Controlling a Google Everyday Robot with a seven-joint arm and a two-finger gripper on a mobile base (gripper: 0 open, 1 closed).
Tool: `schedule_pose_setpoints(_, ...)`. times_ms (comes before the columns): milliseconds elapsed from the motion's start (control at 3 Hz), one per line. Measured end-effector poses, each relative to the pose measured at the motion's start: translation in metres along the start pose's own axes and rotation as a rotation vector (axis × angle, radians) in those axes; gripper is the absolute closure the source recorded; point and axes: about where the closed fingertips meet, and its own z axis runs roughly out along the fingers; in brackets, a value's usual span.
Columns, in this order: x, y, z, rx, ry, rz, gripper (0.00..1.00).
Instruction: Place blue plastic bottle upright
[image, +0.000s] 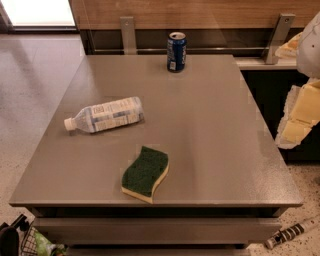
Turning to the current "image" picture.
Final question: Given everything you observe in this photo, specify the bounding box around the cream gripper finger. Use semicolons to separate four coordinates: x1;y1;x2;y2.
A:
275;33;302;58
275;79;320;149

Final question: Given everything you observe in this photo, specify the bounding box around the clear plastic water bottle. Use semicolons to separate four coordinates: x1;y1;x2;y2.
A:
64;97;144;133

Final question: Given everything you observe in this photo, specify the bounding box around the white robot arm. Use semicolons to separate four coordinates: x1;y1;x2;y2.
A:
275;12;320;149

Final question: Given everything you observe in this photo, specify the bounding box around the blue soda can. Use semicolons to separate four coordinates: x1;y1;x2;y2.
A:
167;32;187;72

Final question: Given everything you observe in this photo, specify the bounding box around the black white tube on floor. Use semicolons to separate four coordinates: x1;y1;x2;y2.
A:
265;218;318;250

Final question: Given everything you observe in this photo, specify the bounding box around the green yellow sponge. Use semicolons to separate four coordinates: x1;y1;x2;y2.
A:
121;146;169;204

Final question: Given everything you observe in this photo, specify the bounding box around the grey table drawer front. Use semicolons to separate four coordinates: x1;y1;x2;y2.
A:
34;218;281;245

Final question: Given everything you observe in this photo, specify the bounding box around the bright window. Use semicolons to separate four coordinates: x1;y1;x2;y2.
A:
0;0;75;26

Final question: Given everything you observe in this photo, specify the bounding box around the black object at corner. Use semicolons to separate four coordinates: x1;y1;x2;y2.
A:
0;214;30;256

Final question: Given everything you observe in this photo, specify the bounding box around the right metal bracket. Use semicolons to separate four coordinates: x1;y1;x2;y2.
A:
263;13;296;65

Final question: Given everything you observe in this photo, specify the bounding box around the metal bracket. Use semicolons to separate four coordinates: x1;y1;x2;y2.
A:
120;16;137;55
263;13;296;65

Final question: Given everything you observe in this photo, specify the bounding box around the left metal bracket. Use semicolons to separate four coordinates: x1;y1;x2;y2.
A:
120;16;137;55

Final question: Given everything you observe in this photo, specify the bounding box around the wooden wall panel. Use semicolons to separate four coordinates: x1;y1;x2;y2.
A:
69;0;320;30

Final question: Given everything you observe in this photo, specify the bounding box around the wire basket with green bag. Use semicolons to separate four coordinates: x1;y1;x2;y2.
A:
20;226;67;256

